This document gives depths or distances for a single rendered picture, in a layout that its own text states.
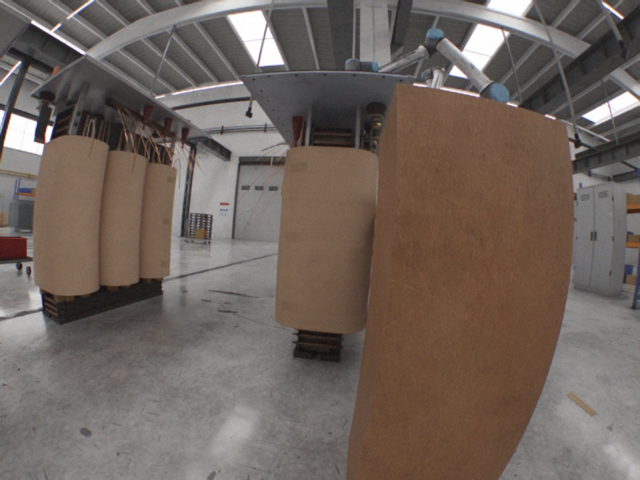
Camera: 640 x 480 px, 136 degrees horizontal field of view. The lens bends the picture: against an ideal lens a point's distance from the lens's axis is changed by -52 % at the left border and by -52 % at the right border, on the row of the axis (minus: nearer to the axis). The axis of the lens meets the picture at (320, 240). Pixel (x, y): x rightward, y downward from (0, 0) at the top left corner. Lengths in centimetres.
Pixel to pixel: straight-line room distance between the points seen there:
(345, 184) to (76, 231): 154
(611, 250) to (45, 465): 605
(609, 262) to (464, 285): 512
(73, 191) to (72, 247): 33
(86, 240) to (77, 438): 118
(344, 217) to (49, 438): 145
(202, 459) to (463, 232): 86
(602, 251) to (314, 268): 512
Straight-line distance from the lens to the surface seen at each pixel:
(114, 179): 205
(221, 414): 106
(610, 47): 769
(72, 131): 194
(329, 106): 151
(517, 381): 57
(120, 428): 104
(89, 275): 187
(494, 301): 47
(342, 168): 125
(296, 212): 124
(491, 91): 191
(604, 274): 555
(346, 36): 607
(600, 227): 566
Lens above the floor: 67
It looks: 1 degrees down
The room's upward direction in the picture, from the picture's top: 4 degrees clockwise
